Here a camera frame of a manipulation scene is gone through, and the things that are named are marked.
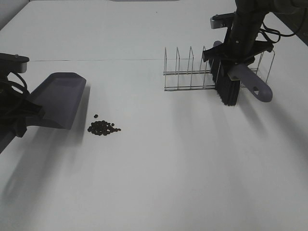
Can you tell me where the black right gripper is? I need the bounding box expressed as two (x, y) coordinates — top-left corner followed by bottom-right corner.
(202, 40), (274, 65)

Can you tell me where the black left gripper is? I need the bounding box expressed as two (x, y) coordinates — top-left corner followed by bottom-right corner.
(7, 96), (45, 138)

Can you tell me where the purple hand brush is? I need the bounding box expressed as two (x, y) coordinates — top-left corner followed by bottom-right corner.
(208, 40), (273, 107)

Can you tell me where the purple dustpan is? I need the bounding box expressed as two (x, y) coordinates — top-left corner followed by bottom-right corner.
(0, 72), (87, 154)

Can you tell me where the pile of coffee beans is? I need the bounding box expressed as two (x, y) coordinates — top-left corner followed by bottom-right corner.
(87, 120), (121, 136)

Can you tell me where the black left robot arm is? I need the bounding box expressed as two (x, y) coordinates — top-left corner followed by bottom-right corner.
(0, 72), (45, 138)

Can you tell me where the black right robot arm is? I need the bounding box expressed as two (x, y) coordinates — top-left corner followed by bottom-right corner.
(202, 0), (308, 65)

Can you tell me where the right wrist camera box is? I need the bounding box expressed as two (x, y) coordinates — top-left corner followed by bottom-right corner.
(210, 12), (235, 29)

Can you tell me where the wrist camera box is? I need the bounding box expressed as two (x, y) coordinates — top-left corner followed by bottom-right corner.
(0, 53), (29, 73)
(210, 12), (235, 29)

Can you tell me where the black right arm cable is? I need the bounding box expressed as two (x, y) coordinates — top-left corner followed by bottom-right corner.
(258, 19), (308, 44)

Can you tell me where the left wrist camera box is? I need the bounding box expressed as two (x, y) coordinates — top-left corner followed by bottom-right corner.
(0, 53), (29, 73)

